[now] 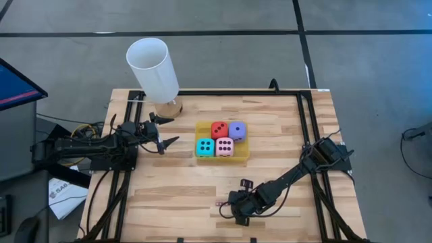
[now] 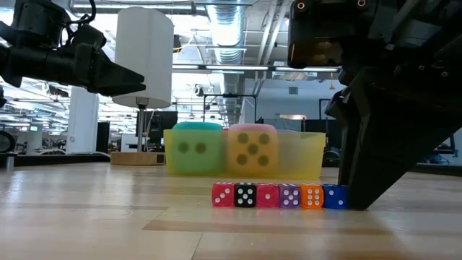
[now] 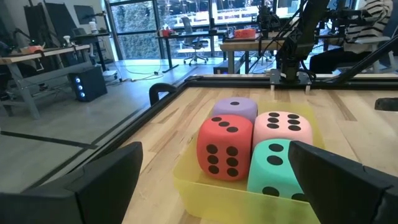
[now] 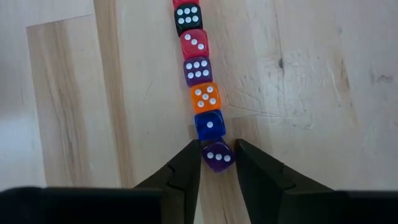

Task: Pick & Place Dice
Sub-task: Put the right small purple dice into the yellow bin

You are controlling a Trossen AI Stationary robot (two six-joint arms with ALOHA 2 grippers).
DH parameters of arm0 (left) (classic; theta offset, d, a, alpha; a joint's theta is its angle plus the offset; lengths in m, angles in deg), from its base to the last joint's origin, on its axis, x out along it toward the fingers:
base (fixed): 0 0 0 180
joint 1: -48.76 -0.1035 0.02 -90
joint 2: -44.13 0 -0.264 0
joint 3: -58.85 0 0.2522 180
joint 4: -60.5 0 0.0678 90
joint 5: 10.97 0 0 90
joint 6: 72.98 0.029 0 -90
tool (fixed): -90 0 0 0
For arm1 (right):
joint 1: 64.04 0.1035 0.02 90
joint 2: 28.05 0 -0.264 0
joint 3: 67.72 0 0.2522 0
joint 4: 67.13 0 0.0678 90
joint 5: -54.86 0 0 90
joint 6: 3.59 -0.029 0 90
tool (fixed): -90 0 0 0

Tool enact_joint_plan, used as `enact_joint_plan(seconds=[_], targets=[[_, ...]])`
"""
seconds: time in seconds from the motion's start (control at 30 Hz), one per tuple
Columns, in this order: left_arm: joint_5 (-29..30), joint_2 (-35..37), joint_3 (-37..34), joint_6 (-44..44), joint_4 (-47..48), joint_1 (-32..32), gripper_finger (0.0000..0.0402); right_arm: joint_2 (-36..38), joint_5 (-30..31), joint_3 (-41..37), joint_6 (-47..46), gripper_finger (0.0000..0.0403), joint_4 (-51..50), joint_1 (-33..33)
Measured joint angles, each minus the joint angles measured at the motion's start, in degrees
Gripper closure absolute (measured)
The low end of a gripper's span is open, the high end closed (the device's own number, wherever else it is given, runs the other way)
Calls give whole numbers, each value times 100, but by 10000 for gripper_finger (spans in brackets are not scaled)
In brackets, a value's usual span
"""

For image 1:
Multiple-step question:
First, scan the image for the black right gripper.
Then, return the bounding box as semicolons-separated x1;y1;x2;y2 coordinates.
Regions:
229;180;263;227

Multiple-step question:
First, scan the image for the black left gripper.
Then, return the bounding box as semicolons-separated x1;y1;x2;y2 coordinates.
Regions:
136;113;180;155

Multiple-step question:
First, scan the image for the teal foam die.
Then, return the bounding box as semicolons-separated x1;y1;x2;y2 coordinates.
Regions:
196;137;215;158

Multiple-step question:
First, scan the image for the red foam die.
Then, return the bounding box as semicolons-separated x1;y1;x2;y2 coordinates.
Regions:
211;121;230;140

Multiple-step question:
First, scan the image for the pink foam die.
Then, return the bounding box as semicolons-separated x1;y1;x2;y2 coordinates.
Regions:
215;136;234;158

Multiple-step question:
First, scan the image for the purple foam die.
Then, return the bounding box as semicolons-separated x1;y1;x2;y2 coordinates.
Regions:
228;121;247;142

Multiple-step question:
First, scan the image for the yellow translucent plastic tray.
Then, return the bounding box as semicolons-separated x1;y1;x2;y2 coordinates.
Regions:
194;120;250;161

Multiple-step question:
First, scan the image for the white shade table lamp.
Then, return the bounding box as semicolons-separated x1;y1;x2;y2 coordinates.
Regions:
126;36;185;119

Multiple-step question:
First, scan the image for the white printed paper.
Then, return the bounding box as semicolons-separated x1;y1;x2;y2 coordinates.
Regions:
48;177;89;221

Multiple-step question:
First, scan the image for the computer monitor blue screen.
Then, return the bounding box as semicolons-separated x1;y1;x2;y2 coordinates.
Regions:
0;57;49;183

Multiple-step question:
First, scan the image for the black computer mouse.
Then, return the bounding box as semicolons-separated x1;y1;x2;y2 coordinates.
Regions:
13;215;41;243

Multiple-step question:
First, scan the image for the black aluminium table frame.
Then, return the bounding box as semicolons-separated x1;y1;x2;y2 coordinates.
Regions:
77;88;371;243

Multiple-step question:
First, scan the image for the yellow cable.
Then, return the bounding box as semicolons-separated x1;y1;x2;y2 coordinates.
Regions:
69;124;99;168

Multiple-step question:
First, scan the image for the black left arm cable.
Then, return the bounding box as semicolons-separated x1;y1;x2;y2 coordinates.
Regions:
85;169;113;238

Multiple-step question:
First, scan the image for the black floor cable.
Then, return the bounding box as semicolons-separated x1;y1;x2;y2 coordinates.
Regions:
400;127;432;180

